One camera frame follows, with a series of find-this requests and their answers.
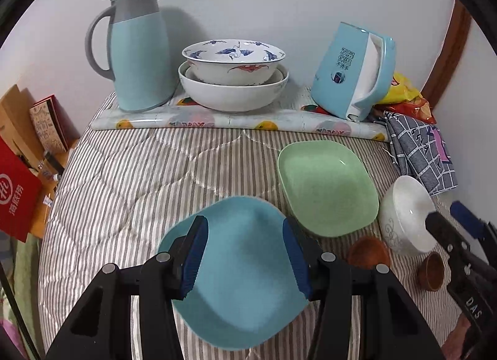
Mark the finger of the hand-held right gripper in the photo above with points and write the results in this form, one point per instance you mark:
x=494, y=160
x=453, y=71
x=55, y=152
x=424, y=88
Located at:
x=444, y=234
x=468, y=216

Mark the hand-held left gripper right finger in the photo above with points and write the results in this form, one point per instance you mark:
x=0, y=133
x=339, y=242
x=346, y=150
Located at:
x=295, y=257

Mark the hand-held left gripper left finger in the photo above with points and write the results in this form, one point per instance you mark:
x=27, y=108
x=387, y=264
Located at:
x=194, y=257

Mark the small brown bowl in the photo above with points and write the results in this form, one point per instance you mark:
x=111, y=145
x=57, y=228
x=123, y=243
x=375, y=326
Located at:
x=369, y=251
x=431, y=272

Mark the small white patterned bowl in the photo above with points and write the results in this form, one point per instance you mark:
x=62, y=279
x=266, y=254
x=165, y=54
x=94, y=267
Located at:
x=405, y=208

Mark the blue square plate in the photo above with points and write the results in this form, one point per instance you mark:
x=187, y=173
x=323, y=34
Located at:
x=244, y=267

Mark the green square plate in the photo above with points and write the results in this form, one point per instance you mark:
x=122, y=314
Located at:
x=326, y=185

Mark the person's right hand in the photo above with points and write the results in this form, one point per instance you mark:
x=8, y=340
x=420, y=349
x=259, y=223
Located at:
x=460, y=334

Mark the grey checked cloth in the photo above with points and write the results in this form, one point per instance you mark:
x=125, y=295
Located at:
x=421, y=150

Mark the striped quilt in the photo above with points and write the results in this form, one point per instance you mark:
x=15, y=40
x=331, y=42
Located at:
x=147, y=181

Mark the red snack bag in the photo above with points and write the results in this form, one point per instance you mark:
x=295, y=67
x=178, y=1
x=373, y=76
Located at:
x=417, y=109

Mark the yellow snack bag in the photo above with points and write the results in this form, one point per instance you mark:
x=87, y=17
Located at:
x=402, y=90

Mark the fruit print table mat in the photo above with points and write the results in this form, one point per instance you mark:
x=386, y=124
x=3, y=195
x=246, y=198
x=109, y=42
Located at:
x=233, y=119

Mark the large white bowl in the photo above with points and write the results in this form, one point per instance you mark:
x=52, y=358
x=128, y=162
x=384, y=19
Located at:
x=233, y=96

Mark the green cloth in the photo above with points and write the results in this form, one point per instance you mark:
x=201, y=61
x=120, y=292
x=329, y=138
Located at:
x=19, y=274

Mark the red paper bag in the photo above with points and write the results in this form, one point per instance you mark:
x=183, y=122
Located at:
x=15, y=197

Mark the light blue electric kettle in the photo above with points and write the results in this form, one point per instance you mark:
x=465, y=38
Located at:
x=341, y=73

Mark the blue painted white bowl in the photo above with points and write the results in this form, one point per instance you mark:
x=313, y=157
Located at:
x=233, y=65

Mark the patterned gift box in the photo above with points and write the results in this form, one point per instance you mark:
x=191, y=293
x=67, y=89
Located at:
x=48, y=123

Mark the light blue thermos jug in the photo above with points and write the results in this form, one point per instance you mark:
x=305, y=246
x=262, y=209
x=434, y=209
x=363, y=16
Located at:
x=139, y=53

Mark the cardboard box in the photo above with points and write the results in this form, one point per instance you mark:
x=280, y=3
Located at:
x=13, y=115

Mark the wooden door frame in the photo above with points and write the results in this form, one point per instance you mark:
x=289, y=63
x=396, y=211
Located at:
x=450, y=57

